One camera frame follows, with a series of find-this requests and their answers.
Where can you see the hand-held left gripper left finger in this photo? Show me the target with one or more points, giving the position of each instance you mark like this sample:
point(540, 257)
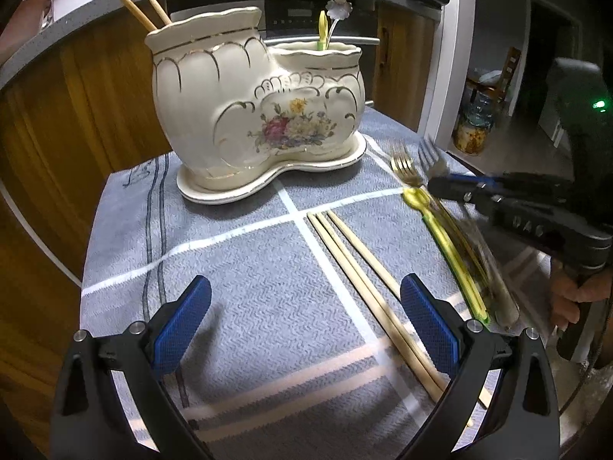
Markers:
point(184, 323)

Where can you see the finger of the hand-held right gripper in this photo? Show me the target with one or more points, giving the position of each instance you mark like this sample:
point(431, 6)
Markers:
point(464, 197)
point(474, 182)

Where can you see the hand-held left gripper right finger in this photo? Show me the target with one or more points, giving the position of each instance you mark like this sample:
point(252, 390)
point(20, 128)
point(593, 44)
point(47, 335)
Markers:
point(428, 326)

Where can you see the silver fork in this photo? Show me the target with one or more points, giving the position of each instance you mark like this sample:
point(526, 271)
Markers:
point(433, 160)

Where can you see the gold fork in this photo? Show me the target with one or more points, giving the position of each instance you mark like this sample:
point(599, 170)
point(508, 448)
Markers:
point(404, 170)

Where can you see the wooden chopstick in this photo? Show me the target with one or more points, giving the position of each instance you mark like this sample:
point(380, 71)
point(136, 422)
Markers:
point(364, 297)
point(159, 8)
point(354, 261)
point(134, 8)
point(364, 251)

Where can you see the cream floral ceramic utensil holder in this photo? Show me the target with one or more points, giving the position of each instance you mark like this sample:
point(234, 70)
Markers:
point(215, 105)

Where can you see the silver flower-shaped spoon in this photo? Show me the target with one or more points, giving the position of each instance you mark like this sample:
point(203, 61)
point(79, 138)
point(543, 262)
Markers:
point(339, 7)

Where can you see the person's right hand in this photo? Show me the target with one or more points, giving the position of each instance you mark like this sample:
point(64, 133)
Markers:
point(565, 297)

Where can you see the clear plastic jar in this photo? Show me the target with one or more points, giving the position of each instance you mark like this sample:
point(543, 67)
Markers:
point(474, 127)

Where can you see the grey checked tablecloth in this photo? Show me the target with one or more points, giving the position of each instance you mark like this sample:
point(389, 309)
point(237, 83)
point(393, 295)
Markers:
point(263, 273)

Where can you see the wooden chair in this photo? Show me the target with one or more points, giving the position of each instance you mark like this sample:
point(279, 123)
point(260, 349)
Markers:
point(500, 76)

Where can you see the wooden cabinet door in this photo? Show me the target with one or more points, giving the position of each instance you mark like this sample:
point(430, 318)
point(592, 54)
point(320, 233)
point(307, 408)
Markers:
point(110, 81)
point(28, 201)
point(404, 67)

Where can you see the cream ceramic tray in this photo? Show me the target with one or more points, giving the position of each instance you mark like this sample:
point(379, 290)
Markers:
point(230, 196)

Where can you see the grey kitchen countertop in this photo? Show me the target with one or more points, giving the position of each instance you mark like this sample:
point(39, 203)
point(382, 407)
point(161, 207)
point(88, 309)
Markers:
point(72, 21)

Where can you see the pink basin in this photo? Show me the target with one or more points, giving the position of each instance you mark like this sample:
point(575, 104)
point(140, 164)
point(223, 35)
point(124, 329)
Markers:
point(24, 24)

